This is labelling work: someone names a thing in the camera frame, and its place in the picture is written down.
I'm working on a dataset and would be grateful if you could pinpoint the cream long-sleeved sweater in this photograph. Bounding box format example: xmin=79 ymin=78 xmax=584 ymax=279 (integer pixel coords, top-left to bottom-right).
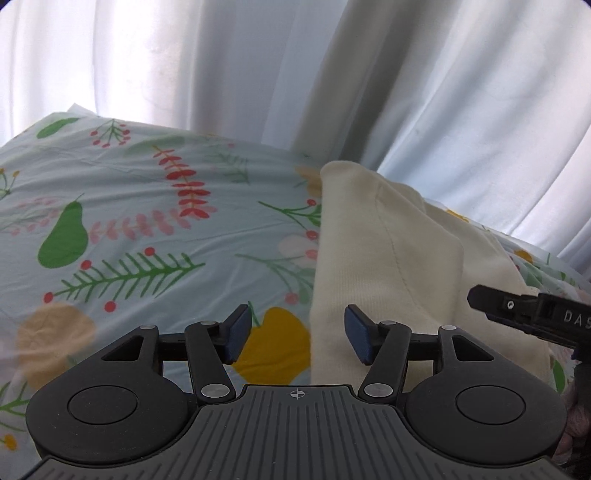
xmin=308 ymin=160 xmax=555 ymax=393

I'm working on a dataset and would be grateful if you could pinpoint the floral printed bed sheet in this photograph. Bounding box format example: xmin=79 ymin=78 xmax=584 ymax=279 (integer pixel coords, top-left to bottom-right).
xmin=0 ymin=104 xmax=591 ymax=462

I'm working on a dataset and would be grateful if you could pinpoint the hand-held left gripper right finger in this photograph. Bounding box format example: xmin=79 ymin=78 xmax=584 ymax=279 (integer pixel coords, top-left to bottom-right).
xmin=345 ymin=305 xmax=502 ymax=407

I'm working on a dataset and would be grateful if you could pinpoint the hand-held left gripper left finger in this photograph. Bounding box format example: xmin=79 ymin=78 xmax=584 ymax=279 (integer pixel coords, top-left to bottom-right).
xmin=99 ymin=304 xmax=252 ymax=406

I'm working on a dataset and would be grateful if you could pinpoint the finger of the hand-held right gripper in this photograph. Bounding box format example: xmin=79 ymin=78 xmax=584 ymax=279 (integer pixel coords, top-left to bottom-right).
xmin=467 ymin=285 xmax=539 ymax=331

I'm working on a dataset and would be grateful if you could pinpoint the person's right hand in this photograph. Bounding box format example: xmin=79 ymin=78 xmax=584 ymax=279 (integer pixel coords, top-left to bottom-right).
xmin=554 ymin=362 xmax=591 ymax=464

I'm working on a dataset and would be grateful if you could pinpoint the white curtain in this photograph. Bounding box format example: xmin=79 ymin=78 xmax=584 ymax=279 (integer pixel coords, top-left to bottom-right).
xmin=0 ymin=0 xmax=591 ymax=273

